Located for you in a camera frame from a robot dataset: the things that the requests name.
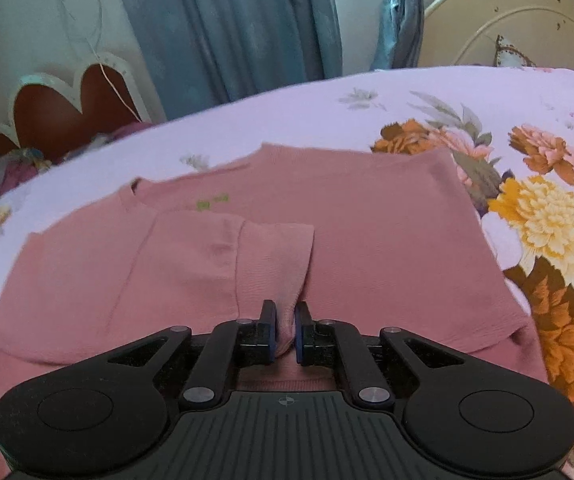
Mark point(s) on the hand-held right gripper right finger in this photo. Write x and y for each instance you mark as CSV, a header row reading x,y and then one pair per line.
x,y
301,340

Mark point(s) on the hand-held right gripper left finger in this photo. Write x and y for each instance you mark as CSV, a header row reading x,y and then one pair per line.
x,y
270,335

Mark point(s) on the pink knit sweater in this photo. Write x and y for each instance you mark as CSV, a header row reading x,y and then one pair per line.
x,y
392,240

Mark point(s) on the pile of colourful clothes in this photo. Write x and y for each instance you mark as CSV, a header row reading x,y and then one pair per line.
x,y
17,172

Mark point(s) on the white floral bedsheet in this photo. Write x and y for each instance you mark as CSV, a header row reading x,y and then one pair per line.
x,y
317,110

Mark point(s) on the purple pillow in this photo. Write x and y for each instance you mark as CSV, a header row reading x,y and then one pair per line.
x,y
129,131

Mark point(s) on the red heart-shaped headboard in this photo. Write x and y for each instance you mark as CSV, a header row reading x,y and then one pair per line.
x,y
62,110

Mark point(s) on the wide blue curtain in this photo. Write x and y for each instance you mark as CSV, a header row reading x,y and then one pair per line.
x,y
227,25

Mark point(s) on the narrow blue curtain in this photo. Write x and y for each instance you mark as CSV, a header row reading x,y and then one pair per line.
x,y
402,20

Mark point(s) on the patterned cream pillow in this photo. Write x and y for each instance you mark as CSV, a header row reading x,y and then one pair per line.
x,y
511,53

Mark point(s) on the cream round headboard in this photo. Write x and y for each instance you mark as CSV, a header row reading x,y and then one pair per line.
x,y
527,5

